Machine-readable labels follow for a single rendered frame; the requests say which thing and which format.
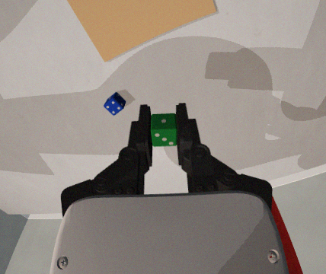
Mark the blue die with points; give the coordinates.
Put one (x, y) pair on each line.
(115, 104)

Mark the green die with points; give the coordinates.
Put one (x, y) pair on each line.
(164, 129)

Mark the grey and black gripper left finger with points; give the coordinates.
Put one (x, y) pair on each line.
(125, 176)

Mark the tan square mat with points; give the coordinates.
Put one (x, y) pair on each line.
(115, 26)

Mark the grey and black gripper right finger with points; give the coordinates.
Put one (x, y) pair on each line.
(206, 171)

